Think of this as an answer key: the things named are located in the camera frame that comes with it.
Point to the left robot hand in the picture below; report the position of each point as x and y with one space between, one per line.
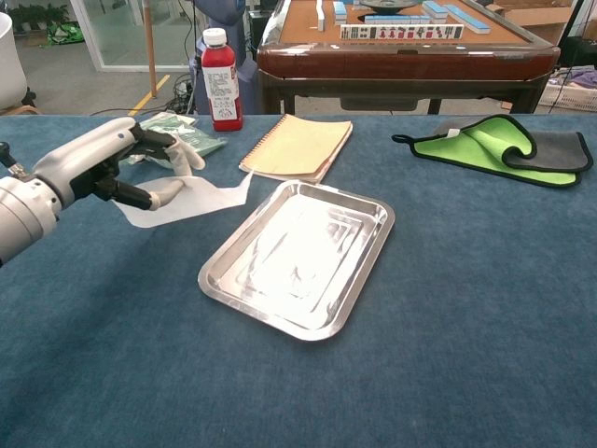
84 154

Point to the white paper sheet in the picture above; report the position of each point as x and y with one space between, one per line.
200 200

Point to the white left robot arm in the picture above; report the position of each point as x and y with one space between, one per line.
23 214

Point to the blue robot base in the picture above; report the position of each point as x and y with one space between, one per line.
224 11

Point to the stainless steel tray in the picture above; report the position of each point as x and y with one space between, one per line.
298 261

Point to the green bag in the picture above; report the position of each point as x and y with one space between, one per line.
65 33

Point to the green dustpan set in bag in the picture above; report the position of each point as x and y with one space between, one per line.
205 140

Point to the wooden pole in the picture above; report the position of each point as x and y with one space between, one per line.
149 46

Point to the red juice bottle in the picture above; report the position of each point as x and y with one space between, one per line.
221 84

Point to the yellow spiral notebook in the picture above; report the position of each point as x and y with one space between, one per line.
294 149

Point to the brown mahjong table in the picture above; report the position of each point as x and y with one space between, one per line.
401 60

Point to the face-up mahjong tile row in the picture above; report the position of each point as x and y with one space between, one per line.
401 32

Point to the short blue mahjong tile row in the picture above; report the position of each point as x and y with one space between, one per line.
396 19

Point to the green and grey cloth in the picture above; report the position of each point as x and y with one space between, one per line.
466 154

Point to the long blue mahjong tile row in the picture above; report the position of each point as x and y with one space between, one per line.
468 18

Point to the blue table mat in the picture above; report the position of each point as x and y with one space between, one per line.
466 303

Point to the cardboard box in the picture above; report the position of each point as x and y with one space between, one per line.
536 18

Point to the white laundry basket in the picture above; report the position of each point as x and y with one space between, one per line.
571 98

